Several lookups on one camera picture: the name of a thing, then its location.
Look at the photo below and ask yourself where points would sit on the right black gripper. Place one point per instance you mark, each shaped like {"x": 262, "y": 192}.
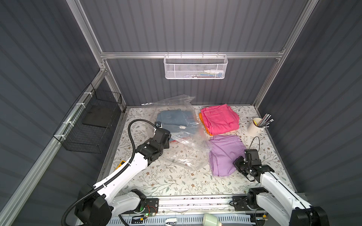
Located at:
{"x": 242, "y": 164}

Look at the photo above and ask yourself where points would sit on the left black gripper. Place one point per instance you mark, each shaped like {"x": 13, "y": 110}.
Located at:
{"x": 163, "y": 134}

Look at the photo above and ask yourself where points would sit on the purple cloth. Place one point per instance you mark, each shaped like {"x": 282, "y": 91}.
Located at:
{"x": 225, "y": 149}

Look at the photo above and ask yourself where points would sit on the clear plastic vacuum bag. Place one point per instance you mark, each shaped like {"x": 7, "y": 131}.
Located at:
{"x": 186, "y": 141}

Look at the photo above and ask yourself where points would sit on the blue grey cloth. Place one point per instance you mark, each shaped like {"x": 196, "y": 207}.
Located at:
{"x": 172, "y": 119}

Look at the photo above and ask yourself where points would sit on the pink cloth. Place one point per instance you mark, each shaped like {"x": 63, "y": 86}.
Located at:
{"x": 220, "y": 119}

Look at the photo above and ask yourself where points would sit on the orange trousers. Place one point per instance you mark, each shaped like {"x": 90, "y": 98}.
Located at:
{"x": 201, "y": 118}

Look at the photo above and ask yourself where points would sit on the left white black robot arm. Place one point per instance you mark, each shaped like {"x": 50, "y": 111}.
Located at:
{"x": 96, "y": 204}

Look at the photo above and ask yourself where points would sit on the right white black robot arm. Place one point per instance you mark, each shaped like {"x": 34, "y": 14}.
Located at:
{"x": 274, "y": 196}

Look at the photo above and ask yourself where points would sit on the yellow object on mat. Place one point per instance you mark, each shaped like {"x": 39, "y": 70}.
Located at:
{"x": 120, "y": 164}

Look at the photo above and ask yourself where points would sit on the white pen cup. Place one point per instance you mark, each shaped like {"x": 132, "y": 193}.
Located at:
{"x": 253, "y": 129}

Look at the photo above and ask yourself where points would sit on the bundle of pens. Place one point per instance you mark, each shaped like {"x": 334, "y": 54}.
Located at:
{"x": 265, "y": 120}

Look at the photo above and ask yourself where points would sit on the pale green lamp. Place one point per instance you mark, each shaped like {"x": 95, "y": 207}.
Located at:
{"x": 210, "y": 220}

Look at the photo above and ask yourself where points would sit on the items in white basket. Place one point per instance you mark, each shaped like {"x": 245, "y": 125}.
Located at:
{"x": 213, "y": 74}

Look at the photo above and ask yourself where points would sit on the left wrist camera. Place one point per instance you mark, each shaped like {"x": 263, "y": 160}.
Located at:
{"x": 158, "y": 124}

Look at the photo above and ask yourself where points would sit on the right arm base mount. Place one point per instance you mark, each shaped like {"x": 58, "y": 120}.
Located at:
{"x": 245, "y": 203}

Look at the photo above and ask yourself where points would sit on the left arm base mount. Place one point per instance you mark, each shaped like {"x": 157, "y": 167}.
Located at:
{"x": 150, "y": 206}

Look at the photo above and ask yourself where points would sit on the black wire mesh basket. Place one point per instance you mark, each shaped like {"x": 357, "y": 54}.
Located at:
{"x": 92, "y": 124}

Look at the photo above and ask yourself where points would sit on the white wire mesh basket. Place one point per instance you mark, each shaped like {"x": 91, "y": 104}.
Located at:
{"x": 174, "y": 65}

